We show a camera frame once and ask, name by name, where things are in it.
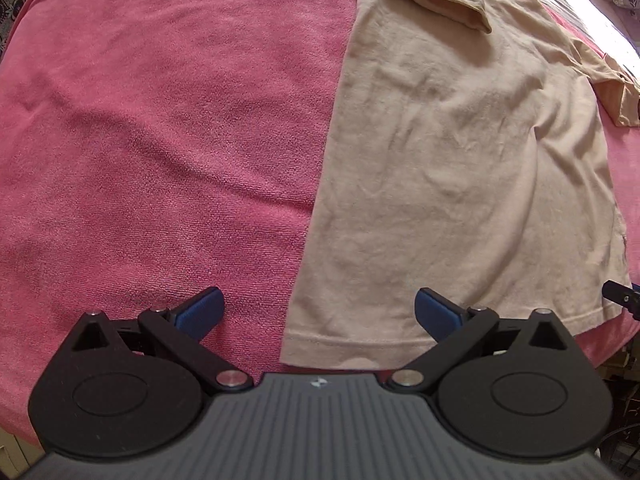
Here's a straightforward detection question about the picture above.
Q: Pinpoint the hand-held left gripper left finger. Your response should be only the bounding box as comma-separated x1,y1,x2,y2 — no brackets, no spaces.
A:
62,286,253,393

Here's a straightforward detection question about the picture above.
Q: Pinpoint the pink towel blanket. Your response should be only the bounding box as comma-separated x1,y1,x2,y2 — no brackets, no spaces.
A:
0,0,640,448

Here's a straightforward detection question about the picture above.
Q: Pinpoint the beige t-shirt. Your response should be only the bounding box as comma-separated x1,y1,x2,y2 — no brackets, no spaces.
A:
279,0,640,372

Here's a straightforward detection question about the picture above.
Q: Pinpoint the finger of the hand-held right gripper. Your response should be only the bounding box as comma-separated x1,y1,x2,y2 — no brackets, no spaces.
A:
602,280,640,318

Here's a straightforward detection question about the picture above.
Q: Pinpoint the grey bed sheet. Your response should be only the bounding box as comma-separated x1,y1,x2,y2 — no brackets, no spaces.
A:
500,0,640,86

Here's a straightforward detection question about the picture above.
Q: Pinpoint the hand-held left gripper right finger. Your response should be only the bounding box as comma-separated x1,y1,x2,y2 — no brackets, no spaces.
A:
387,287,581,393

